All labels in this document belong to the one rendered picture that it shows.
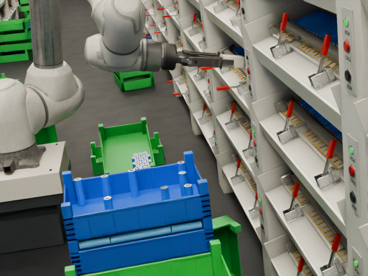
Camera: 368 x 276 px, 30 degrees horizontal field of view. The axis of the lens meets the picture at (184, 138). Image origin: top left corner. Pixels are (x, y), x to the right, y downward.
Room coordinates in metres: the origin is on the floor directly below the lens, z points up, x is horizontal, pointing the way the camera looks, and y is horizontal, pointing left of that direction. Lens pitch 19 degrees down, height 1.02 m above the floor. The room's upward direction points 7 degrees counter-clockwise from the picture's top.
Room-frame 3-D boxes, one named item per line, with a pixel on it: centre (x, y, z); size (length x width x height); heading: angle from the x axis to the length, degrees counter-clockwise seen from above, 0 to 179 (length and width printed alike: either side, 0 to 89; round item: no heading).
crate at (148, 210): (1.38, 0.12, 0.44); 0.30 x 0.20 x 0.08; 96
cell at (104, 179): (1.43, 0.19, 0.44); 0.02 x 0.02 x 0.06
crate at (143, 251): (1.38, 0.12, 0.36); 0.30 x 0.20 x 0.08; 96
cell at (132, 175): (1.45, 0.13, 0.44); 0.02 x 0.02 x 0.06
